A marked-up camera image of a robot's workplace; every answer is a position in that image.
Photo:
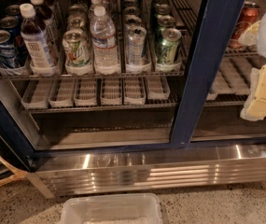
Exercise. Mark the red coca-cola can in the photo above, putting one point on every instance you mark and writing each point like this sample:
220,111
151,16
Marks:
247,17

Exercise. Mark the blue pepsi can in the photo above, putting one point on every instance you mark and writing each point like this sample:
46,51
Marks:
12,25
8,53

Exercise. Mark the front dark tea bottle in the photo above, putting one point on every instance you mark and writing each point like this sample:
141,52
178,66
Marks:
35,37

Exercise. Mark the front clear water bottle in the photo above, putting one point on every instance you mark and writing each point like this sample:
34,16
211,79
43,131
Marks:
103,37

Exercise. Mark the blue fridge door frame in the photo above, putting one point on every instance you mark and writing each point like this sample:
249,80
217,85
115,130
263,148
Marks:
212,33

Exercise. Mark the wire shelf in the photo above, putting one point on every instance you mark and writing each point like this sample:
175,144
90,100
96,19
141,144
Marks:
69,95
185,13

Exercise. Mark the silver energy can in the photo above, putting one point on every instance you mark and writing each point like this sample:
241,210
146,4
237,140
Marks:
136,45
131,22

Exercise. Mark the front green soda can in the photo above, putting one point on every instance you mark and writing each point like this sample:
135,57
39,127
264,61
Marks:
168,45

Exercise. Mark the front silver energy can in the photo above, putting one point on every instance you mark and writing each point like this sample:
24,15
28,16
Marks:
136,45

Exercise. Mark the steel fridge base grille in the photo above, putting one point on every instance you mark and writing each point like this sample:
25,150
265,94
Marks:
69,175

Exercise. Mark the clear plastic bin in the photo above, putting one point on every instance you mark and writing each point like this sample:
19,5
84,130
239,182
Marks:
138,208

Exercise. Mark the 7up can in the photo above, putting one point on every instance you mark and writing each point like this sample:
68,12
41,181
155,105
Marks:
76,49
76,22

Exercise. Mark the top wire shelf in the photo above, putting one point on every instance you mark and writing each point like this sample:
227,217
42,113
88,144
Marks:
185,13

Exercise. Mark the lower wire shelf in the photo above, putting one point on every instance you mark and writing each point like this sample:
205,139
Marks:
69,95

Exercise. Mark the front blue pepsi can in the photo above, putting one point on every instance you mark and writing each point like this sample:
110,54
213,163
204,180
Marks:
8,53

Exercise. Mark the green soda can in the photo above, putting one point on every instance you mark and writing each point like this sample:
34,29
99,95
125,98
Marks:
168,45
165,22

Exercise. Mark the dark tea bottle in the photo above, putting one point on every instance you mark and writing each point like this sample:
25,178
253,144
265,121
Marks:
44,12
35,37

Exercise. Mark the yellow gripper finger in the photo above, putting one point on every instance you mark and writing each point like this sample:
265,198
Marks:
255,105
249,36

